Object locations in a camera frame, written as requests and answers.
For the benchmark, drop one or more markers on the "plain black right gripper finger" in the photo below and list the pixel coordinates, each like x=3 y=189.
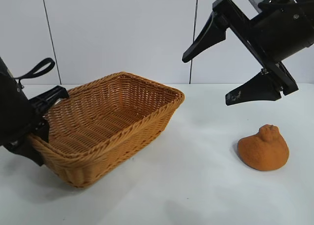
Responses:
x=208 y=35

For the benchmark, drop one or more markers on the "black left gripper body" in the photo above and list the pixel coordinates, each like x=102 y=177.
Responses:
x=12 y=112

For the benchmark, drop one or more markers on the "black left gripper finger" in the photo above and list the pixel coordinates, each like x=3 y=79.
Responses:
x=27 y=151
x=45 y=132

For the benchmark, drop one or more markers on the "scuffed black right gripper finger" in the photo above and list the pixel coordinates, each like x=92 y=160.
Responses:
x=257 y=90

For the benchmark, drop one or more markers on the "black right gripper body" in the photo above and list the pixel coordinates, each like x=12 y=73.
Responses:
x=279 y=33

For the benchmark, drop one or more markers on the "woven wicker basket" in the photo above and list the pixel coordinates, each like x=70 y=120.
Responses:
x=103 y=122

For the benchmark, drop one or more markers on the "orange textured bread lump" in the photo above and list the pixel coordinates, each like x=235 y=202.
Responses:
x=262 y=151

